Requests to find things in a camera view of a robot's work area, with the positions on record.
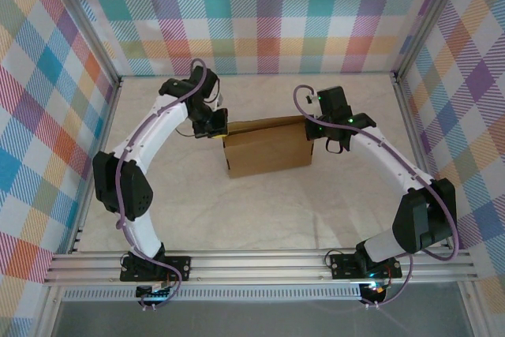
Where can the brown cardboard box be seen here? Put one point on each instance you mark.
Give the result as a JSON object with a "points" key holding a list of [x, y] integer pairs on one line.
{"points": [[268, 155]]}

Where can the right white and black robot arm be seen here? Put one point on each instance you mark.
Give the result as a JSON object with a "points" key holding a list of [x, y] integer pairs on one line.
{"points": [[390, 159]]}

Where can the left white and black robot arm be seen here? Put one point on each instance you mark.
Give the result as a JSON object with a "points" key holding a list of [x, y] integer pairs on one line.
{"points": [[146, 234]]}

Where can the circuit board with orange part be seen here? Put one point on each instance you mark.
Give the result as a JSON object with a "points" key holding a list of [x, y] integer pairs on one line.
{"points": [[376, 291]]}

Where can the green-lit circuit board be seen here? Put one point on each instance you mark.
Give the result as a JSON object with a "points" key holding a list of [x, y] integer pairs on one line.
{"points": [[154, 293]]}

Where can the aluminium side rail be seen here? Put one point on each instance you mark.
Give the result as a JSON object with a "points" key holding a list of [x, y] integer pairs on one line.
{"points": [[408, 116], [109, 116]]}

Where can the long aluminium mounting rail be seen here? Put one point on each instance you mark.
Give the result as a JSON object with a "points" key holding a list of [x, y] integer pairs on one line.
{"points": [[256, 266]]}

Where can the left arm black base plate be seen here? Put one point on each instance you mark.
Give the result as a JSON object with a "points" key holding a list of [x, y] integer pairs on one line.
{"points": [[179, 268]]}

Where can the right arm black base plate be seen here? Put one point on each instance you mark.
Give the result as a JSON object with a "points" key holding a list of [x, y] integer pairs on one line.
{"points": [[343, 266]]}

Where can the aluminium corner post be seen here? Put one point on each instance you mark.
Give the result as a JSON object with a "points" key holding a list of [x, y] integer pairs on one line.
{"points": [[88, 25], [430, 17]]}

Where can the aluminium frame leg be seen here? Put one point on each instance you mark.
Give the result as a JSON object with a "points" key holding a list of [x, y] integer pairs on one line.
{"points": [[471, 313], [47, 313]]}

